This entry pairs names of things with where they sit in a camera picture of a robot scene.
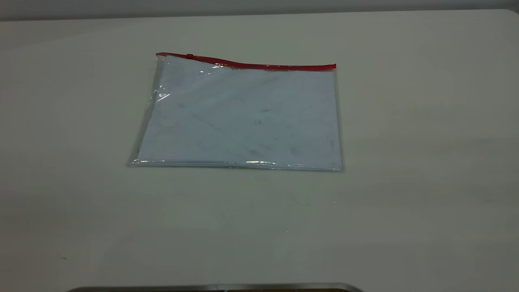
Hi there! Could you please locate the clear plastic red-zipper bag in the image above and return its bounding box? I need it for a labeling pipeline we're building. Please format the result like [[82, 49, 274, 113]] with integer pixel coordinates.
[[127, 52, 344, 172]]

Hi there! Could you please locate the metal frame edge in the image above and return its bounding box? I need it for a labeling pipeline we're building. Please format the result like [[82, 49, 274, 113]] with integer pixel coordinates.
[[67, 283, 363, 292]]

